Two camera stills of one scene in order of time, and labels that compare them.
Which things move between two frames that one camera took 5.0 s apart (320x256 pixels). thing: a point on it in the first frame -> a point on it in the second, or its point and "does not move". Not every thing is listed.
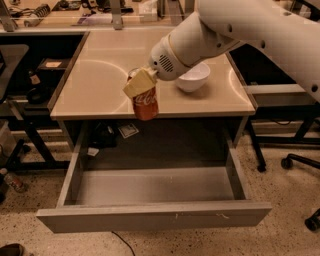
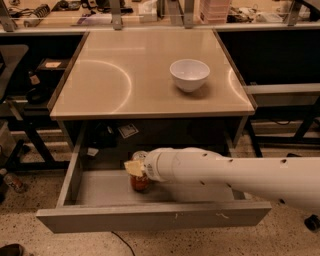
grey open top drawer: (141, 198) does not move
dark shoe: (14, 249) does not move
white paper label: (128, 130) does not move
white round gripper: (162, 61) -> (152, 165)
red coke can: (146, 105) -> (139, 183)
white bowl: (195, 78) does not move
